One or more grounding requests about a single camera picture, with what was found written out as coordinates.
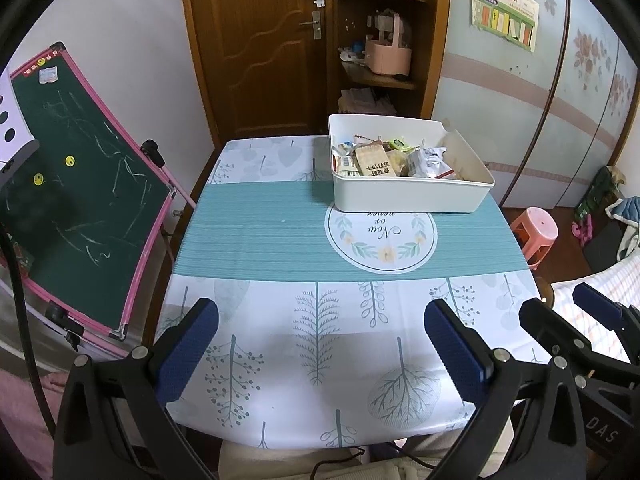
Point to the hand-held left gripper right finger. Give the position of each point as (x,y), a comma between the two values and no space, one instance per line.
(457,355)

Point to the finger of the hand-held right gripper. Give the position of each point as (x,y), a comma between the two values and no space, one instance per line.
(555,330)
(597,302)

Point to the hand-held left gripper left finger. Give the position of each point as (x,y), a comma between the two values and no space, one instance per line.
(187,347)

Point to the white plastic bin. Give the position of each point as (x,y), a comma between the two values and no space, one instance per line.
(410,195)

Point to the white foil packet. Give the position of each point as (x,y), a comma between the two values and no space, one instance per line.
(425,161)

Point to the pale yellow snack packet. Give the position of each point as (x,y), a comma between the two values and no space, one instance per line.
(398,162)

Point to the beige cracker packet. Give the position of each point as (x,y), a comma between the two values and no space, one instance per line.
(374,162)

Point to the green candy packet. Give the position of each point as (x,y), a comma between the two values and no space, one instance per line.
(398,144)

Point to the white red-edged packet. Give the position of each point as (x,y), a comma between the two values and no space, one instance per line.
(346,165)

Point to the clear nut mix packet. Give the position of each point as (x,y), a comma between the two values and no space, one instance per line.
(367,140)

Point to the plaid bed sheet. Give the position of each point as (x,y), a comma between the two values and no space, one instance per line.
(565,305)

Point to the black box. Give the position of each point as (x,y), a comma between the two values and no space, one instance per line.
(605,247)

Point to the pink toy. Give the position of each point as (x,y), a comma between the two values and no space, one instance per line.
(582,232)

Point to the pink plastic stool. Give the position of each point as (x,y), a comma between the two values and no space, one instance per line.
(537,230)

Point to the blue white towel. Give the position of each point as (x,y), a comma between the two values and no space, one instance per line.
(625,210)

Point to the green printed box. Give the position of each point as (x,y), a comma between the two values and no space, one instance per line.
(597,192)

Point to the black easel knob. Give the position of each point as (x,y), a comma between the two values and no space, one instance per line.
(62,320)
(151,150)

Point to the floral sliding wardrobe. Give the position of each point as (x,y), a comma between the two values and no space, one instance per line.
(500,125)

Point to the folded pink cloth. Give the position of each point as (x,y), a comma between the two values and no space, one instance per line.
(365,102)

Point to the white dotted paper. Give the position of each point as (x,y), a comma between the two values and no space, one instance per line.
(10,125)

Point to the brown wooden door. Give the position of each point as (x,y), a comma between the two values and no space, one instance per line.
(250,60)

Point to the wooden corner shelf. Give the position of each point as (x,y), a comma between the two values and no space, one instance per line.
(432,35)

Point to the small shelf clutter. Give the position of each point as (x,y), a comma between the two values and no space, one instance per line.
(352,52)

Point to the green chalkboard pink frame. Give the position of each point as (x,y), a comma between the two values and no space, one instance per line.
(85,185)

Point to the wall poster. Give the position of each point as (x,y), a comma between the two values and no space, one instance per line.
(505,10)

